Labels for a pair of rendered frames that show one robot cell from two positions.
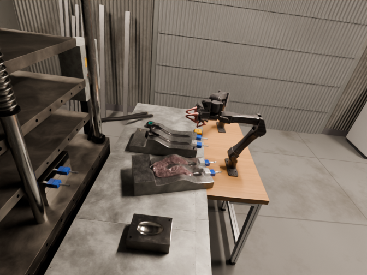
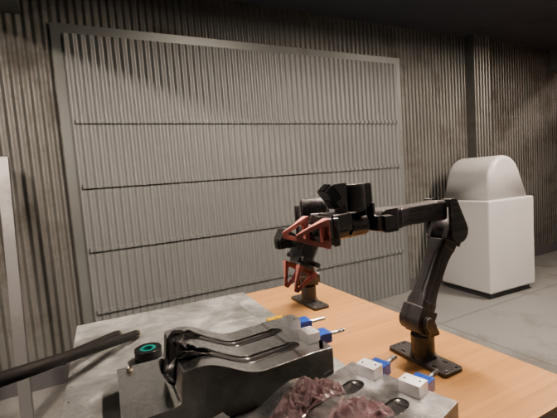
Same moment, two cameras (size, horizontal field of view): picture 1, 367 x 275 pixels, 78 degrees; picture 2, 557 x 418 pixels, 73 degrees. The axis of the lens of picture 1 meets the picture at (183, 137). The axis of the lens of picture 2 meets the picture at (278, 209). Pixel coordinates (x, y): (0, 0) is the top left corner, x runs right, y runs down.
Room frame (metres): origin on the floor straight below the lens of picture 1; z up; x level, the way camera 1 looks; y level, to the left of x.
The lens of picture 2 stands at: (0.56, 0.35, 1.32)
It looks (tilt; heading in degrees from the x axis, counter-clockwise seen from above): 5 degrees down; 337
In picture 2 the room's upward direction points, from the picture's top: 4 degrees counter-clockwise
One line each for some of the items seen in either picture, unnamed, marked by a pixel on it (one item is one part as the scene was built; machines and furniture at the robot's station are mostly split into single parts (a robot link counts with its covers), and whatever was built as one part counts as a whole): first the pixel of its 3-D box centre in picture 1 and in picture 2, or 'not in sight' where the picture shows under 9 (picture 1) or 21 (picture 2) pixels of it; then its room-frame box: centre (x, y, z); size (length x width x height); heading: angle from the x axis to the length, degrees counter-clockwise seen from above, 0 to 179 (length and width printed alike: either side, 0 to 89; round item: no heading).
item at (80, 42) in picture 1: (88, 129); not in sight; (1.68, 0.85, 0.74); 0.30 x 0.22 x 1.47; 2
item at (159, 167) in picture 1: (172, 165); (323, 410); (1.14, 0.04, 0.90); 0.26 x 0.18 x 0.08; 109
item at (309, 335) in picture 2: (200, 145); (324, 335); (1.43, -0.13, 0.89); 0.13 x 0.05 x 0.05; 93
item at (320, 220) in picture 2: (192, 115); (311, 234); (1.29, -0.04, 1.20); 0.09 x 0.07 x 0.07; 93
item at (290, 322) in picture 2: (199, 137); (305, 323); (1.54, -0.13, 0.89); 0.13 x 0.05 x 0.05; 92
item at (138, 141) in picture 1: (165, 139); (223, 361); (1.48, 0.14, 0.87); 0.50 x 0.26 x 0.14; 92
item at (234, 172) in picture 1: (232, 163); (423, 345); (1.33, -0.38, 0.84); 0.20 x 0.07 x 0.08; 4
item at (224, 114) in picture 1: (242, 123); (414, 225); (1.33, -0.37, 1.17); 0.30 x 0.09 x 0.12; 94
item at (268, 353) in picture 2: (167, 135); (229, 342); (1.48, 0.12, 0.92); 0.35 x 0.16 x 0.09; 92
